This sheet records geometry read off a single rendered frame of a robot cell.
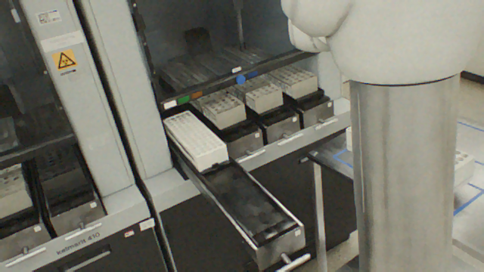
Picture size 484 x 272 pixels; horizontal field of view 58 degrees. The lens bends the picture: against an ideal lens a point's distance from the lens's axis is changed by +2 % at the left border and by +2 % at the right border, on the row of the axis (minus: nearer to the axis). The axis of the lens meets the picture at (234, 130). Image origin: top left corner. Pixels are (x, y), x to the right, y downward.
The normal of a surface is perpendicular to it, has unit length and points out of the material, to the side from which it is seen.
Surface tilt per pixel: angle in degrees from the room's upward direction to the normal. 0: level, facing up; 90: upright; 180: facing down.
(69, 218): 90
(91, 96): 90
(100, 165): 90
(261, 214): 0
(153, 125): 90
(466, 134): 0
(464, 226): 0
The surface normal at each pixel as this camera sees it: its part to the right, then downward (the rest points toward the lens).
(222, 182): -0.15, -0.84
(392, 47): -0.34, 0.55
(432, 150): 0.24, 0.33
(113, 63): 0.47, 0.40
